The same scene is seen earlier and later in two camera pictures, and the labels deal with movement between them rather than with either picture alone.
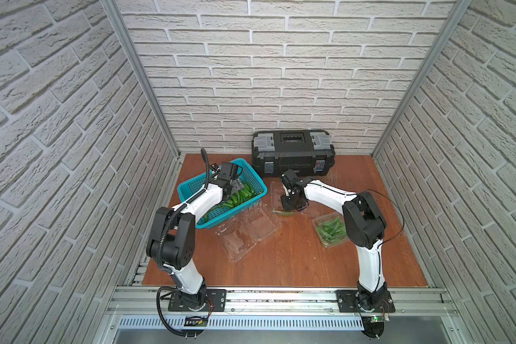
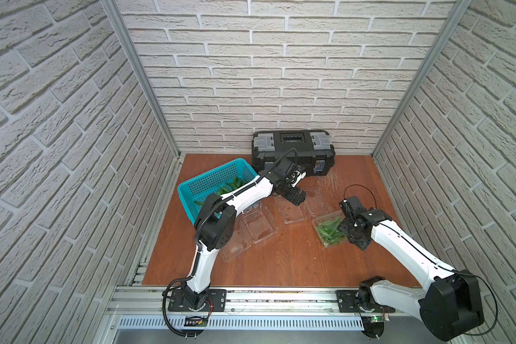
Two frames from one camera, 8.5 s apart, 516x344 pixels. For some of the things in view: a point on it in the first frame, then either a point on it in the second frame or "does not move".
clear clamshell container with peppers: [237, 235] does not move
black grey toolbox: [308, 153] does not move
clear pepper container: [330, 229] does not move
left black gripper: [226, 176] -> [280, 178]
